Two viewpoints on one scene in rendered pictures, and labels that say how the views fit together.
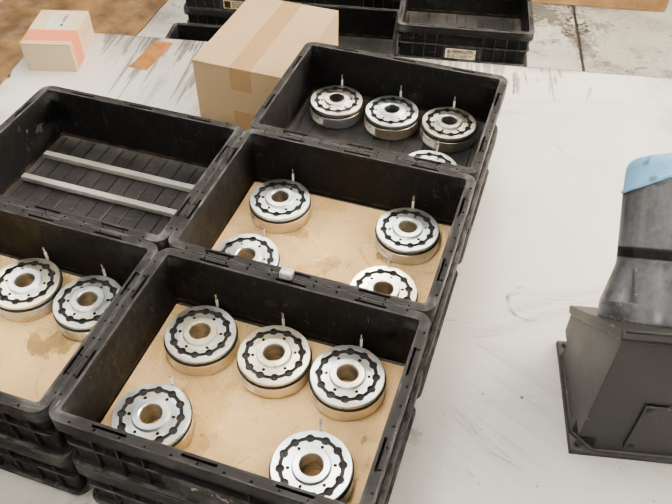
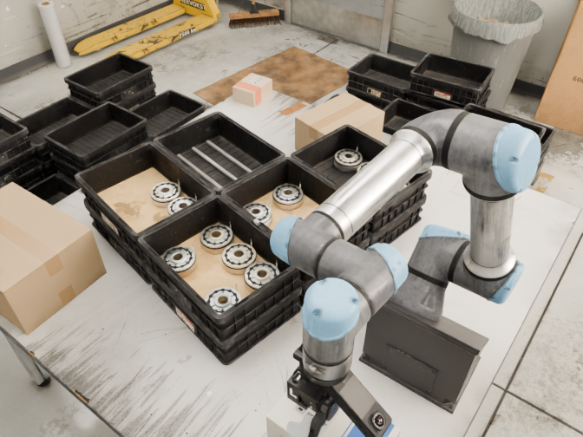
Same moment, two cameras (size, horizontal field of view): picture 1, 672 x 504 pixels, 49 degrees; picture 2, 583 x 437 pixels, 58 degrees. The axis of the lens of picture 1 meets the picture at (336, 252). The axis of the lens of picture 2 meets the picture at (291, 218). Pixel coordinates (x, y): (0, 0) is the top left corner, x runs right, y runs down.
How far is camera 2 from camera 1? 0.72 m
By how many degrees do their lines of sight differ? 21
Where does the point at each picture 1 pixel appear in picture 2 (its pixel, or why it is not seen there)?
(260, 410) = (222, 275)
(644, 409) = (386, 346)
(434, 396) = not seen: hidden behind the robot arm
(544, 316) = not seen: hidden behind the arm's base
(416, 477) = (282, 337)
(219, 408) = (207, 268)
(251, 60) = (322, 125)
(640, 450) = (391, 373)
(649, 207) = (420, 248)
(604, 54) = not seen: outside the picture
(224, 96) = (305, 139)
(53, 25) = (252, 81)
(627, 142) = (517, 232)
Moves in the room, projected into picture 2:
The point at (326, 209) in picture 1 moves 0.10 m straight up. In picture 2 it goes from (309, 205) to (310, 183)
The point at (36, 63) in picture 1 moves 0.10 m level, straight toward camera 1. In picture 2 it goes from (237, 98) to (234, 109)
